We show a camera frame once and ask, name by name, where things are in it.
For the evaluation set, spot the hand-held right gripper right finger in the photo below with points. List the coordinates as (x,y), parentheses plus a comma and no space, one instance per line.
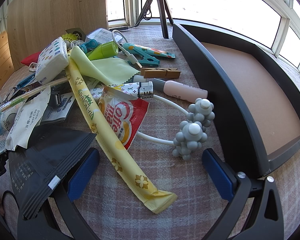
(216,172)

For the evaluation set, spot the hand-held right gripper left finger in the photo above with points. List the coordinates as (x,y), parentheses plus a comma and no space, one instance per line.
(82,175)

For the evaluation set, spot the white bottle with blue cap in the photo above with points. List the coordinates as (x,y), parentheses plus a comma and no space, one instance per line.
(3,123)

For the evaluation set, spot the dark grey storage tray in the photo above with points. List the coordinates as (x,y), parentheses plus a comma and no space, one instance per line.
(252,92)

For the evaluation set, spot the yellow-green cloth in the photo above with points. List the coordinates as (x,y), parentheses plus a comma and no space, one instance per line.
(107,70)

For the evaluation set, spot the red pouch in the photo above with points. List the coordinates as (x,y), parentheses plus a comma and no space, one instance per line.
(30,58)

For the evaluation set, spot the white dotted tissue pack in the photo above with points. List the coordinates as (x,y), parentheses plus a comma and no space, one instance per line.
(52,60)

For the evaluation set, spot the lime green bottle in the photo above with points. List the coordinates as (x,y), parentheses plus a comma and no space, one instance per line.
(102,51)

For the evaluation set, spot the black packet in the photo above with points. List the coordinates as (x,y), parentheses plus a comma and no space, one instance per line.
(52,155)

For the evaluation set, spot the long yellow sachet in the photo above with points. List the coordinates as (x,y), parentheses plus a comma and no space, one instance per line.
(107,140)

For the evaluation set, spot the white shower cap packet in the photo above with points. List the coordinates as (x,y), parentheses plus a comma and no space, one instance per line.
(25,122)

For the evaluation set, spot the white massager with grey balls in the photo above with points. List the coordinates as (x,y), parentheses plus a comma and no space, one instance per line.
(197,120)

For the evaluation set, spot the printed leaflet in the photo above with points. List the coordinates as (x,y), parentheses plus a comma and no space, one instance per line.
(62,110)

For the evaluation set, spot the red creamer sachet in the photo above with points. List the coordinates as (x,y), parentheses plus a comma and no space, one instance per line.
(125,120)

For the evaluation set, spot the small metal tool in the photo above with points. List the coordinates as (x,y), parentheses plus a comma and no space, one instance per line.
(15,93)

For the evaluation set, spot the black USB adapter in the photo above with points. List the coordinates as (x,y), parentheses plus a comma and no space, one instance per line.
(57,99)

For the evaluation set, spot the paper wrapped chopsticks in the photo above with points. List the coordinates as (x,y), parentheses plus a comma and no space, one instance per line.
(35,91)

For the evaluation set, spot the pink bottle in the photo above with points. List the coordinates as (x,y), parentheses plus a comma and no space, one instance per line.
(182,90)

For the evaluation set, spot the blue card packet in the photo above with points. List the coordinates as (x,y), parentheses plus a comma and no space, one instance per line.
(25,81)

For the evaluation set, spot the white printed lighter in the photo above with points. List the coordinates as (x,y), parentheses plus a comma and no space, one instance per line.
(130,90)

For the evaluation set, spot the wooden clothespin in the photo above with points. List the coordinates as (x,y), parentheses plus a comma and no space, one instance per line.
(162,73)

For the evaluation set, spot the teal plastic clothespin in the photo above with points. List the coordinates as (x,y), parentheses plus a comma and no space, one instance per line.
(88,45)
(148,60)

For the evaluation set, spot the fruit print tube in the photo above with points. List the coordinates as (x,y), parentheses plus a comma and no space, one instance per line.
(152,51)

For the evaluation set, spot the yellow shuttlecock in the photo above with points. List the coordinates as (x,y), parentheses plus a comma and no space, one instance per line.
(70,37)

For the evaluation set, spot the white box with label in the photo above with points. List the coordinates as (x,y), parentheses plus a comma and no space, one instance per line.
(102,35)

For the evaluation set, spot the grey logo card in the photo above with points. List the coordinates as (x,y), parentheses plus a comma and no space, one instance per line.
(76,31)

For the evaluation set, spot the large light wooden board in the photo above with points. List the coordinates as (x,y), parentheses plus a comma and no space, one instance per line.
(52,17)

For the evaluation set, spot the black tripod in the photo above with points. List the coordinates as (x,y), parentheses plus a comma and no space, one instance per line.
(164,17)

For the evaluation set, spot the white window frame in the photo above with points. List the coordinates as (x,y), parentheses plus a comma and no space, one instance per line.
(281,35)

